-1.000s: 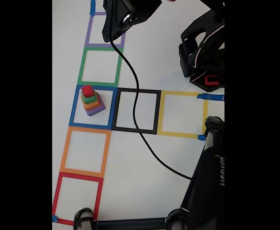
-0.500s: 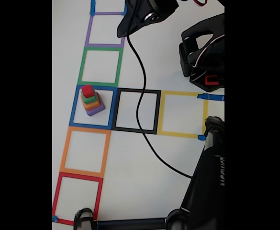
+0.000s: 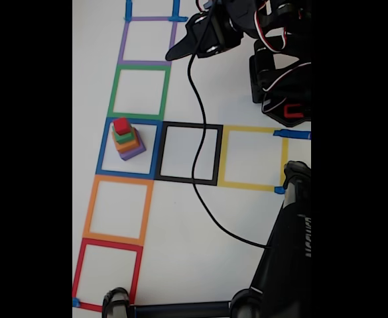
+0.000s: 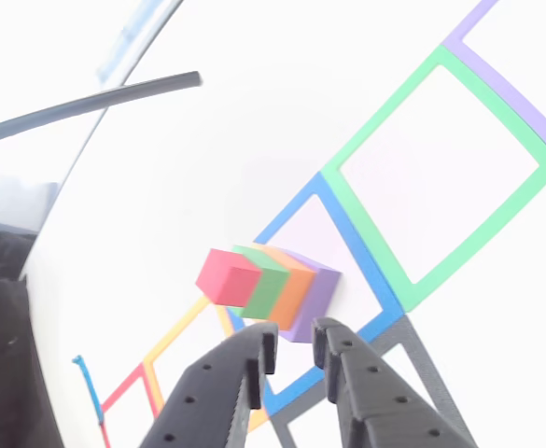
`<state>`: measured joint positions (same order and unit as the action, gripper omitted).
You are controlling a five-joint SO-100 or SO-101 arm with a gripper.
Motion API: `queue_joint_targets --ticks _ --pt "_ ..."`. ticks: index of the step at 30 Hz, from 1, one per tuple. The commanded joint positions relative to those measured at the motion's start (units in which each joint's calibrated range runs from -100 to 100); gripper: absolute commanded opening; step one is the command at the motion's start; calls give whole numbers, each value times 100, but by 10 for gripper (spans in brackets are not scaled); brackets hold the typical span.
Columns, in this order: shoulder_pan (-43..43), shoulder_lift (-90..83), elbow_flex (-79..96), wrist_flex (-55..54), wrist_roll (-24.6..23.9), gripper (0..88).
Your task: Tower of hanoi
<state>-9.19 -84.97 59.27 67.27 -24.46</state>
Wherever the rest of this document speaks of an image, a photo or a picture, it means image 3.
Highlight small red cube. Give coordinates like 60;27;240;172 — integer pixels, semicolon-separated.
113;117;130;135

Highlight green cube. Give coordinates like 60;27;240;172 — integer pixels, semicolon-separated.
111;125;137;145

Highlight orange cube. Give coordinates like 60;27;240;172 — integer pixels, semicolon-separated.
112;131;141;154

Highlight large purple cube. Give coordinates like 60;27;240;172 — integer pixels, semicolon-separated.
117;138;147;162

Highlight red table clamp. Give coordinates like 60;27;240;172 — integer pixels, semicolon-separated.
283;103;304;119

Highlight purple square frame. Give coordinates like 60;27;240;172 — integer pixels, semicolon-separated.
117;16;178;66

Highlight black camera cable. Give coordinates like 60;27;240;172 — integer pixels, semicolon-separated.
186;6;275;249

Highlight green square frame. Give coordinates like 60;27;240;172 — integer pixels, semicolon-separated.
106;65;171;121

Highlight black square frame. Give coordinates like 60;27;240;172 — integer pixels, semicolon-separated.
153;121;224;186

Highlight blue square frame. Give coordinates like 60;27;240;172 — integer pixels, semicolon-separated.
96;117;164;180

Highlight yellow square frame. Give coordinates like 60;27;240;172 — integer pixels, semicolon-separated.
217;125;289;192

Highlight orange square frame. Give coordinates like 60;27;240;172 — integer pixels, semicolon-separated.
82;174;155;246

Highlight black camera tripod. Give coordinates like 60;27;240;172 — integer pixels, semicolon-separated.
101;160;312;318

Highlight red square frame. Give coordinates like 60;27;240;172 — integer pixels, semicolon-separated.
72;237;144;313

